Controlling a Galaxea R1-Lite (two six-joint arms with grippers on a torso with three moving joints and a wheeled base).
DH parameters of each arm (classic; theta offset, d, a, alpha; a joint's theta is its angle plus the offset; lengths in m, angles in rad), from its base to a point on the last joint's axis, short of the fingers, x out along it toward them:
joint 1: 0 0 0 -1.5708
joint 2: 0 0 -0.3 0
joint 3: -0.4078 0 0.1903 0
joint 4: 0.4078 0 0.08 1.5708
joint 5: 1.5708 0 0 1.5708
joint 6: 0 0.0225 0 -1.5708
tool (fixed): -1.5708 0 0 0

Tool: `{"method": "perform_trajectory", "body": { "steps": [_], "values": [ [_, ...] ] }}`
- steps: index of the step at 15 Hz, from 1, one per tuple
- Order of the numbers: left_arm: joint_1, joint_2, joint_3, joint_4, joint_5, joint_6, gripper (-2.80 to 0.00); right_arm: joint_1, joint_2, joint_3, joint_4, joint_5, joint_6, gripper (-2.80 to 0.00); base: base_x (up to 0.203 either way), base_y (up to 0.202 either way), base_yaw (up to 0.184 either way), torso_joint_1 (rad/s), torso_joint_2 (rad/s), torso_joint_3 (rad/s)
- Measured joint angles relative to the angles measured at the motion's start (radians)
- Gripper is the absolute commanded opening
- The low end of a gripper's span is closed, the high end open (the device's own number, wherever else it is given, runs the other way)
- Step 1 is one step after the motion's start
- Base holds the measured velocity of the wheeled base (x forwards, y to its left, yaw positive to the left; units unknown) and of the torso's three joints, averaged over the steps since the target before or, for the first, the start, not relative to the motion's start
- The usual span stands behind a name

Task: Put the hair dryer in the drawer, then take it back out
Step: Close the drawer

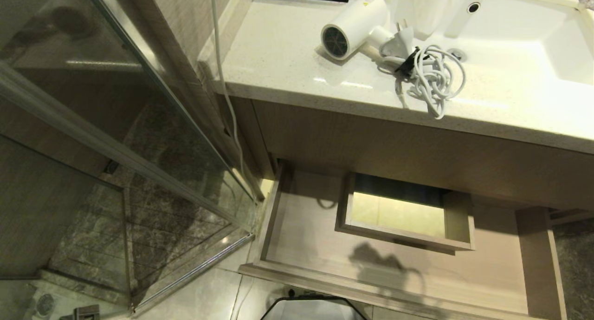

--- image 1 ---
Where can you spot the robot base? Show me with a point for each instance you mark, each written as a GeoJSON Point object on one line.
{"type": "Point", "coordinates": [313, 309]}

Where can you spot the white hair dryer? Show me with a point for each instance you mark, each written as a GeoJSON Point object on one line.
{"type": "Point", "coordinates": [355, 25]}

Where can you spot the wooden vanity drawer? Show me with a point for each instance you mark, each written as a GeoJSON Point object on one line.
{"type": "Point", "coordinates": [399, 259]}

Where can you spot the wooden vanity cabinet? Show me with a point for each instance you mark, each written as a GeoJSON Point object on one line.
{"type": "Point", "coordinates": [417, 143]}

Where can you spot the glass shower door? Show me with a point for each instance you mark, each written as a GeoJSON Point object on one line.
{"type": "Point", "coordinates": [116, 139]}

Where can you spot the chrome sink drain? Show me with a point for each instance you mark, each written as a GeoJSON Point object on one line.
{"type": "Point", "coordinates": [457, 54]}

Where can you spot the white towel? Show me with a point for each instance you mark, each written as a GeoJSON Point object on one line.
{"type": "Point", "coordinates": [424, 6]}

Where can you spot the white sink basin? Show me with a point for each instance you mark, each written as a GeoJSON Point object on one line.
{"type": "Point", "coordinates": [519, 36]}

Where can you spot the round floor drain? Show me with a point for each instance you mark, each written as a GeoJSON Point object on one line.
{"type": "Point", "coordinates": [45, 304]}

